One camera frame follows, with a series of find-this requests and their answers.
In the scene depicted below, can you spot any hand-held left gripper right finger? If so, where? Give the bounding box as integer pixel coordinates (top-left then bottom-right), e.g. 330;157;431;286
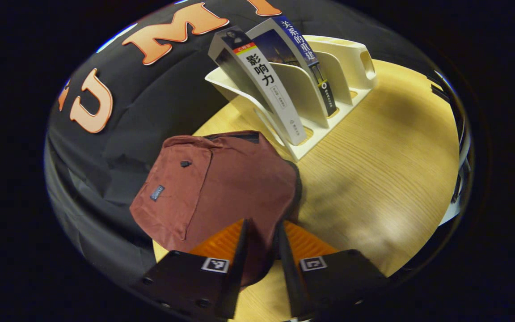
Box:
277;219;390;319

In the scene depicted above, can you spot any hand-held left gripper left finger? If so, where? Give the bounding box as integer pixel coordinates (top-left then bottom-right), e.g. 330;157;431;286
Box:
141;218;251;320

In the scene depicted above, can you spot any maroon fabric schoolbag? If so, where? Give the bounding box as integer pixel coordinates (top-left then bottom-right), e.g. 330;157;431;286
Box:
129;131;303;287

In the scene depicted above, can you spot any white plastic bookshelf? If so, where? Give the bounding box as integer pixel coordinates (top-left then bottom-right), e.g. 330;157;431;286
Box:
205;35;379;162

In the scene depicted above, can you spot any white portrait cover book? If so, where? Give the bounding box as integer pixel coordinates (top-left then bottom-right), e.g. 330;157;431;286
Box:
207;25;307;146

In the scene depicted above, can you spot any blue cover book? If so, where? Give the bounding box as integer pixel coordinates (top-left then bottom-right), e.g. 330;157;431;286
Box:
245;17;338;118

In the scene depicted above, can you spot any black backdrop cloth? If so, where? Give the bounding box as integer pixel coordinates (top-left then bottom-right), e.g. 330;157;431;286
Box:
45;0;419;287

